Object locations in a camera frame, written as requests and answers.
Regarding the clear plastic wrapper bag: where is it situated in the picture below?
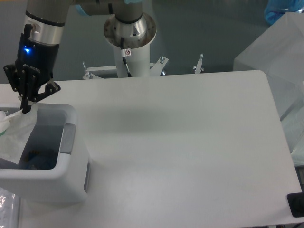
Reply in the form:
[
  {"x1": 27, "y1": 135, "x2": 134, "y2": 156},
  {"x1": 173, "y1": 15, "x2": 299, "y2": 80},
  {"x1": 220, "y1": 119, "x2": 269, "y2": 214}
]
[{"x1": 0, "y1": 105, "x2": 38, "y2": 164}]

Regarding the white trash can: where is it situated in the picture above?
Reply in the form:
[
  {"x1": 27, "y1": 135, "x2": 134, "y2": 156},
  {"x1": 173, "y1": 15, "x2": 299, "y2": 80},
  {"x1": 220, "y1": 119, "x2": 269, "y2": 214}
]
[{"x1": 0, "y1": 104, "x2": 91, "y2": 203}]

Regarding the white pedestal bracket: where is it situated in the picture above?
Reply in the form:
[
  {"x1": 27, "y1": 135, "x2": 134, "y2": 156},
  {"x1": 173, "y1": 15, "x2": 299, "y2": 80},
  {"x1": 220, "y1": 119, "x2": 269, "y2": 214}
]
[
  {"x1": 149, "y1": 56, "x2": 169, "y2": 76},
  {"x1": 82, "y1": 61, "x2": 118, "y2": 80}
]

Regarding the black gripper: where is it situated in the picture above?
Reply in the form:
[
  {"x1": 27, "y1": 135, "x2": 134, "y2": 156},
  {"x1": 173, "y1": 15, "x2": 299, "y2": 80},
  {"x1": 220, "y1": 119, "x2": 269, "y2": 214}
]
[{"x1": 3, "y1": 33, "x2": 61, "y2": 114}]

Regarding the yellow blue snack packet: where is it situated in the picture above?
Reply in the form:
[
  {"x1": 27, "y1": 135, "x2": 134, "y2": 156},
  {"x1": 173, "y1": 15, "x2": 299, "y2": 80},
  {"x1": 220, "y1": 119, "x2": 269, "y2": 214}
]
[{"x1": 24, "y1": 149, "x2": 58, "y2": 170}]

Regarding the metal clamp screw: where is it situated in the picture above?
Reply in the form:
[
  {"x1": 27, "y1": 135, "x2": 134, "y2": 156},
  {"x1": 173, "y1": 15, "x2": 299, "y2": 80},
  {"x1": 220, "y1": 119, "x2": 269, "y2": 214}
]
[{"x1": 193, "y1": 53, "x2": 204, "y2": 74}]

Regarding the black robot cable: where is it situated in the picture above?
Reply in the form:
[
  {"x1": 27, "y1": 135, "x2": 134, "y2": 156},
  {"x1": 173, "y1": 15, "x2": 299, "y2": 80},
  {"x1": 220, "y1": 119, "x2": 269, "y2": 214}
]
[{"x1": 120, "y1": 37, "x2": 133, "y2": 78}]

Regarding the white pedestal bracket right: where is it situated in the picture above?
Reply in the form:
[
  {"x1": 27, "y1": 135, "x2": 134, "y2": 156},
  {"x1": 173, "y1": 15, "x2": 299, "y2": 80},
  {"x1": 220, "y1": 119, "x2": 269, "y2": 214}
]
[{"x1": 149, "y1": 56, "x2": 169, "y2": 76}]

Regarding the crinkled clear plastic sheet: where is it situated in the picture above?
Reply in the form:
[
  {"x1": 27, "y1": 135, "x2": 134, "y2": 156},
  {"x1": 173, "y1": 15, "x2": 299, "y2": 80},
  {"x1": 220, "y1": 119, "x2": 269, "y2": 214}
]
[{"x1": 0, "y1": 188, "x2": 20, "y2": 228}]

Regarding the black device at edge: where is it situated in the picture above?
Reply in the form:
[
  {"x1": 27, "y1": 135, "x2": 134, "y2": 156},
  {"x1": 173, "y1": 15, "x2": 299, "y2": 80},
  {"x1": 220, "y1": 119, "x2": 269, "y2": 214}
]
[{"x1": 287, "y1": 192, "x2": 304, "y2": 218}]

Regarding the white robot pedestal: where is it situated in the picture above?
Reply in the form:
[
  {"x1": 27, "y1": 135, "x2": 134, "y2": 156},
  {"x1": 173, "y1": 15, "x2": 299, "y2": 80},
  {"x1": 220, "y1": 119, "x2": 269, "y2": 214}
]
[{"x1": 112, "y1": 44, "x2": 150, "y2": 78}]

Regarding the white pedestal bracket left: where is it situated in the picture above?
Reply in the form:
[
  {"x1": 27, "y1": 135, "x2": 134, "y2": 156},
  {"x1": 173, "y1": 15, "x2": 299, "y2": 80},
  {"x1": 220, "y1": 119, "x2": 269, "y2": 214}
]
[{"x1": 82, "y1": 61, "x2": 118, "y2": 80}]

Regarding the blue plastic bag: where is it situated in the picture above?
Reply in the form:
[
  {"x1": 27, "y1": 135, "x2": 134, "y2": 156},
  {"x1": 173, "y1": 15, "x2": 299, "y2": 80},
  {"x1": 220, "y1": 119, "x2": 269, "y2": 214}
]
[{"x1": 264, "y1": 0, "x2": 304, "y2": 25}]

